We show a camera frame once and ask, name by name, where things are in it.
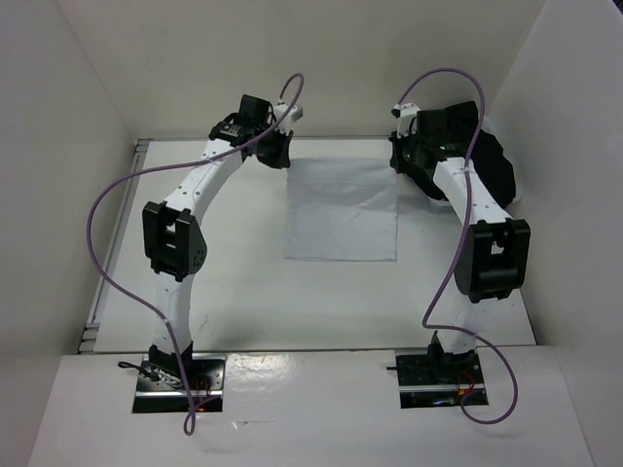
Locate white skirt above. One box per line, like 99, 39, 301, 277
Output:
283, 157, 398, 262

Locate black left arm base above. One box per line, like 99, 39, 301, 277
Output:
117, 353, 227, 414

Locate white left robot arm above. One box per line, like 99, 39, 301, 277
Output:
142, 94, 303, 389

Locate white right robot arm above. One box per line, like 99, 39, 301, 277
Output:
389, 102, 531, 382

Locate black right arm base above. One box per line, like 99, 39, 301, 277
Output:
386, 349, 489, 409

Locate white laundry basket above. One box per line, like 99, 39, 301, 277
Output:
427, 112, 526, 210

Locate black skirt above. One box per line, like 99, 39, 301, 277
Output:
427, 100, 517, 208

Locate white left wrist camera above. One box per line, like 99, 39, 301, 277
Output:
274, 101, 303, 135

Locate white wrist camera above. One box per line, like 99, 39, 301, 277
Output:
274, 101, 303, 135
391, 103, 421, 139

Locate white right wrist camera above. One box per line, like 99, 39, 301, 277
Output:
391, 103, 421, 139

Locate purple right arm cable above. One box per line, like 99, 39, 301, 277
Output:
396, 67, 520, 427

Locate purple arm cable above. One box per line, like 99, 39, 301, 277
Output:
396, 67, 520, 427
86, 73, 307, 437

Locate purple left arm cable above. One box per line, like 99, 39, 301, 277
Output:
86, 73, 307, 437

